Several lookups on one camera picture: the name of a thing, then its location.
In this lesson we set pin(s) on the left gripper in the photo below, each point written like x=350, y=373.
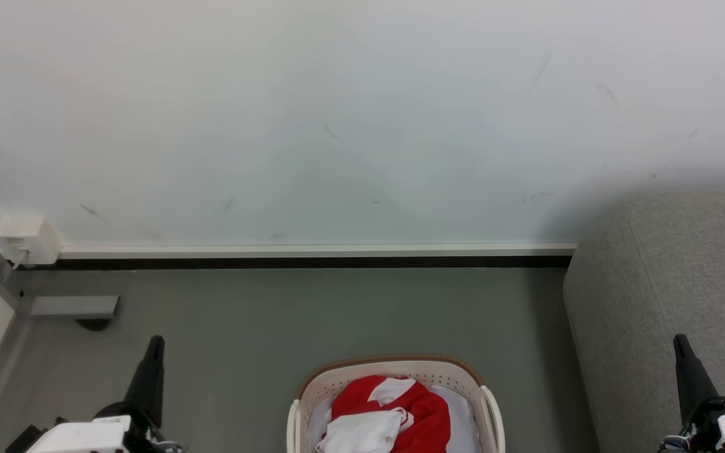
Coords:
x=85, y=435

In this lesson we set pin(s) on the red and white garment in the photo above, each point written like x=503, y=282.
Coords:
x=419, y=409

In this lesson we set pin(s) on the grey fabric sofa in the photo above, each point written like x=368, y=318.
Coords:
x=664, y=283

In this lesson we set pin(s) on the cream plastic laundry basket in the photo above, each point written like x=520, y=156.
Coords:
x=337, y=380

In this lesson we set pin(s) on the white cloth in basket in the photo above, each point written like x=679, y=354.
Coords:
x=465, y=418

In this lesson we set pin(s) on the black round bracket foot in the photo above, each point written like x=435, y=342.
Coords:
x=93, y=324

